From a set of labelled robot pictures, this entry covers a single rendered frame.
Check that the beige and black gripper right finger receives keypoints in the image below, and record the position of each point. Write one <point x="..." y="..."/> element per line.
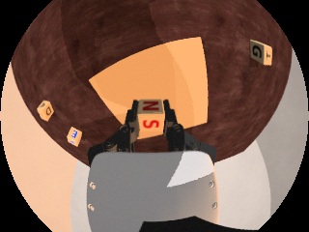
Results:
<point x="180" y="139"/>

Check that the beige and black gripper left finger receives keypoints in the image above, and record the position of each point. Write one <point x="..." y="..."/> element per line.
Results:
<point x="123" y="139"/>

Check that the orange flat mat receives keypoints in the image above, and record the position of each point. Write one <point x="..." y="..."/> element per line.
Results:
<point x="174" y="71"/>

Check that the orange letter block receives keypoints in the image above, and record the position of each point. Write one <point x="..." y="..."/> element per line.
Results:
<point x="45" y="110"/>
<point x="261" y="52"/>
<point x="150" y="115"/>
<point x="74" y="136"/>

